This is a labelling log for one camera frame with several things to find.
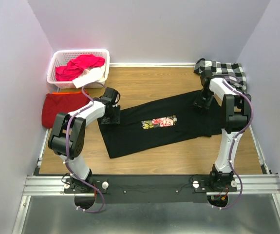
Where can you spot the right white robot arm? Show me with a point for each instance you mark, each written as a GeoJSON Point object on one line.
{"type": "Point", "coordinates": [237, 115]}

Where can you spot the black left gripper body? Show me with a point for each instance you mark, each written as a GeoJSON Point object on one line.
{"type": "Point", "coordinates": [111, 118]}

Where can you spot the folded dark red t-shirt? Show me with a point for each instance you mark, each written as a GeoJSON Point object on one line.
{"type": "Point", "coordinates": [55, 104]}

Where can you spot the aluminium frame rail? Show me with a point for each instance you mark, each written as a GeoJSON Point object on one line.
{"type": "Point", "coordinates": [253, 209]}

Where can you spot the folded orange garment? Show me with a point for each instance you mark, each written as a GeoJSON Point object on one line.
{"type": "Point", "coordinates": [69, 93]}

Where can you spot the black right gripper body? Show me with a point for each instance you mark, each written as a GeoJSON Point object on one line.
{"type": "Point", "coordinates": [203, 103]}

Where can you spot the black floral print t-shirt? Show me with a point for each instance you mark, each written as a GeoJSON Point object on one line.
{"type": "Point", "coordinates": [160, 122]}

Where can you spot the pink red garment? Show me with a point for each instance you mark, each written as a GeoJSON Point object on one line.
{"type": "Point", "coordinates": [75, 67]}

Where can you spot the white garment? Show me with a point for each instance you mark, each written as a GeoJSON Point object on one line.
{"type": "Point", "coordinates": [89, 76]}

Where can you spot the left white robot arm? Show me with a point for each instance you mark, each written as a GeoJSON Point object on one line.
{"type": "Point", "coordinates": [68, 134]}

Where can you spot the white wall trim strip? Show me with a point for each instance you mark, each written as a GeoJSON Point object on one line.
{"type": "Point", "coordinates": [150, 65]}

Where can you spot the black white checkered shirt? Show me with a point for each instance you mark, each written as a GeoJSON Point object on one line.
{"type": "Point", "coordinates": [236, 76]}

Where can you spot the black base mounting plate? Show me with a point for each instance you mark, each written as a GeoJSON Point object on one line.
{"type": "Point", "coordinates": [132, 189]}

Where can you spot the white plastic laundry basket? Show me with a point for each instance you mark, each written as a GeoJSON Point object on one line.
{"type": "Point", "coordinates": [62, 57]}

